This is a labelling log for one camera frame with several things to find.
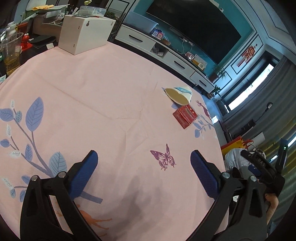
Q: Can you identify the black television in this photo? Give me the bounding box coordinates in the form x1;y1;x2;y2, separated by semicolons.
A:
147;0;241;64

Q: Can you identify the small potted plant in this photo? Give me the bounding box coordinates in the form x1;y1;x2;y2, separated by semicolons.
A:
207;85;221;99

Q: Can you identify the potted plant by cabinet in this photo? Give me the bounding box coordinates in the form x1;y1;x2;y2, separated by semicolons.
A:
209;65;226;83

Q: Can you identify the clear plastic storage bin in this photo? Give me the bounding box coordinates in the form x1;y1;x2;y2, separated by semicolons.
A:
123;11;158;34

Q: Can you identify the clear plastic cup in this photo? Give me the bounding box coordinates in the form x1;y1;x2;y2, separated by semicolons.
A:
1;33;23;75

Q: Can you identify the red cigarette pack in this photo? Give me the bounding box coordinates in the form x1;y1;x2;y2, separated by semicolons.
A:
173;104;198;129

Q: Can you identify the grey curtain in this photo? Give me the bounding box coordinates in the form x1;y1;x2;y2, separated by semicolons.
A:
223;57;295;150

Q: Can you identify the white wooden box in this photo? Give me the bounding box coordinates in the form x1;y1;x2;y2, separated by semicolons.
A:
58;15;115;55

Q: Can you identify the white paper cup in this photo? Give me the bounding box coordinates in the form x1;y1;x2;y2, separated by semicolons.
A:
164;86;193;105

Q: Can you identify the pink printed tablecloth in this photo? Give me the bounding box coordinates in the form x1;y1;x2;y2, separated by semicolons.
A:
1;43;224;240

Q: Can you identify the person's right hand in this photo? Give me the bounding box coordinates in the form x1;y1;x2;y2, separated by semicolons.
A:
265;193;279;224

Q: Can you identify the white TV cabinet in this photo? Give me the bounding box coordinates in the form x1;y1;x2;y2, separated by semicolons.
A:
115;25;214;93

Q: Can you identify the white plastic bag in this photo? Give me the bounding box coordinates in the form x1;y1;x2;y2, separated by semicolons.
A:
224;148;250;170

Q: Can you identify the orange shopping bag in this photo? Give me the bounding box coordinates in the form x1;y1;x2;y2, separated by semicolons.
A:
221;136;254;157

